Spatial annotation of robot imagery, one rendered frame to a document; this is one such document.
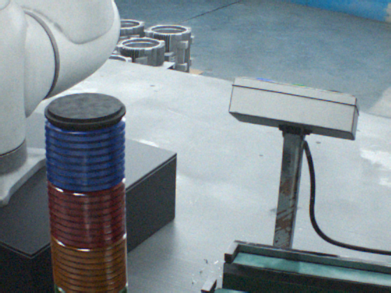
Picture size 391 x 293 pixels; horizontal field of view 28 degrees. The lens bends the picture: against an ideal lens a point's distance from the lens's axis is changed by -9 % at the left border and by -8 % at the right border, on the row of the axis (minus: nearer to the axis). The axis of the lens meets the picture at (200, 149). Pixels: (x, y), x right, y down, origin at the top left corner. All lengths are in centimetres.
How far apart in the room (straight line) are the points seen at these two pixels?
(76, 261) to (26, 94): 57
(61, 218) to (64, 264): 4
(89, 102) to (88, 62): 68
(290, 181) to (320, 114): 11
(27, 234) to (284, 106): 38
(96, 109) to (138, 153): 71
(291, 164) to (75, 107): 58
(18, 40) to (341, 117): 45
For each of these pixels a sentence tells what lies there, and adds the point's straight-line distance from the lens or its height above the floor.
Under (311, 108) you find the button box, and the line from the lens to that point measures 106.
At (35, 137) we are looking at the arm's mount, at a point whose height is 92.
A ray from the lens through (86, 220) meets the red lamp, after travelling 57.
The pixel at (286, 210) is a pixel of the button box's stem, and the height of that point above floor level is 90.
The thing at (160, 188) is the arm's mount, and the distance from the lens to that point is 126.
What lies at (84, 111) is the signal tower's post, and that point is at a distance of 56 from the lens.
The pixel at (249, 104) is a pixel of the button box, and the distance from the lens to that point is 108.
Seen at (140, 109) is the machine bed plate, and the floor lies 80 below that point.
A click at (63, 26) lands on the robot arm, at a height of 112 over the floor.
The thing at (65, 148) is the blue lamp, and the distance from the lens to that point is 55.
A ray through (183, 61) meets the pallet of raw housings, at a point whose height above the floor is 43.
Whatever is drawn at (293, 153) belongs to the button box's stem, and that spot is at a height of 99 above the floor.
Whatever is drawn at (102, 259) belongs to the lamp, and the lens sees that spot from 59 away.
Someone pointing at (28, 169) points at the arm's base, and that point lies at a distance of 118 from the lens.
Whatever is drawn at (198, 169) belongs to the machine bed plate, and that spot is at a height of 80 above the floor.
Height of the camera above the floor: 141
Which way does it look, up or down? 23 degrees down
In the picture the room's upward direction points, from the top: 3 degrees clockwise
